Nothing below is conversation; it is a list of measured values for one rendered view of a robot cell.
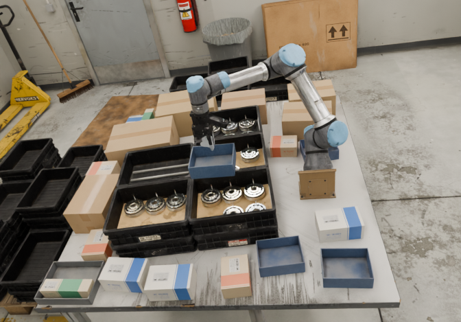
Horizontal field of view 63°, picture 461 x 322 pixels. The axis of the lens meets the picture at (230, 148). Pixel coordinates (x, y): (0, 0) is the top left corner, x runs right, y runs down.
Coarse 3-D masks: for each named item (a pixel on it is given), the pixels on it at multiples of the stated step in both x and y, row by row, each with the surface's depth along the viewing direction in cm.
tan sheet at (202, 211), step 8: (200, 200) 192; (240, 200) 187; (248, 200) 186; (264, 200) 185; (200, 208) 188; (208, 208) 187; (216, 208) 186; (224, 208) 185; (200, 216) 183; (208, 216) 182
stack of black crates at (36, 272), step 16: (32, 240) 260; (48, 240) 262; (64, 240) 249; (16, 256) 244; (32, 256) 255; (48, 256) 253; (16, 272) 243; (32, 272) 244; (16, 288) 233; (32, 288) 232
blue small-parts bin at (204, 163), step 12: (216, 144) 176; (228, 144) 175; (192, 156) 175; (204, 156) 181; (216, 156) 180; (228, 156) 178; (192, 168) 166; (204, 168) 166; (216, 168) 166; (228, 168) 165
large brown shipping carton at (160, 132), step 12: (144, 120) 249; (156, 120) 247; (168, 120) 244; (120, 132) 242; (132, 132) 240; (144, 132) 238; (156, 132) 236; (168, 132) 234; (108, 144) 233; (120, 144) 231; (132, 144) 229; (144, 144) 227; (156, 144) 225; (168, 144) 226; (108, 156) 228; (120, 156) 229
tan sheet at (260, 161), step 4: (236, 152) 218; (240, 152) 217; (260, 152) 215; (236, 156) 216; (240, 156) 215; (260, 156) 212; (236, 160) 213; (240, 160) 212; (260, 160) 209; (236, 164) 210; (240, 164) 209; (244, 164) 209; (248, 164) 208; (252, 164) 208; (256, 164) 207; (260, 164) 207; (264, 164) 206
